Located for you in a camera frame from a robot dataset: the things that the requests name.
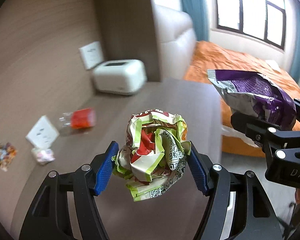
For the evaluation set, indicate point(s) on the window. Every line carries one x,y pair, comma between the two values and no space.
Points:
250,12

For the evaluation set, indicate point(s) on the clear plastic package red label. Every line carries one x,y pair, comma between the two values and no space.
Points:
77,120

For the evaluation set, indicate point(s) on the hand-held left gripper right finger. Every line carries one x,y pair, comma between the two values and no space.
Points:
197,170

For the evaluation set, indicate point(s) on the white toaster-shaped appliance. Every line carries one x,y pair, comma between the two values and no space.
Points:
120,77

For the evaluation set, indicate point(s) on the white plastic bag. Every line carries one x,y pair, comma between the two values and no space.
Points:
238,136

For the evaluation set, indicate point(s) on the colourful wall stickers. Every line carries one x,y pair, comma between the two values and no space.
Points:
2,152

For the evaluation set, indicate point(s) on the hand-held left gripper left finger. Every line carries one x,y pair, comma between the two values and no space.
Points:
103,170

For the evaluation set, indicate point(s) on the beige padded headboard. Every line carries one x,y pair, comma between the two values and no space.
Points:
173,37

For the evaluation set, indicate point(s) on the white wall socket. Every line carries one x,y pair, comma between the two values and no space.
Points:
91,55
42,132

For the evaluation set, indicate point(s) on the blue curtain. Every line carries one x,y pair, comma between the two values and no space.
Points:
192,10
298,50

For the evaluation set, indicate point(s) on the purple snack bag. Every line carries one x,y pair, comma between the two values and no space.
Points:
257,97

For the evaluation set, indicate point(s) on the small crumpled pale wrapper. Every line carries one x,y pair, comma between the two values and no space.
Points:
43,155

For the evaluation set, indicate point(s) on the orange bed blanket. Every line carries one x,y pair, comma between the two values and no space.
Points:
240,62

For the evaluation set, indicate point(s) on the green and red wrapper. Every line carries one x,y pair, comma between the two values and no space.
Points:
155,155

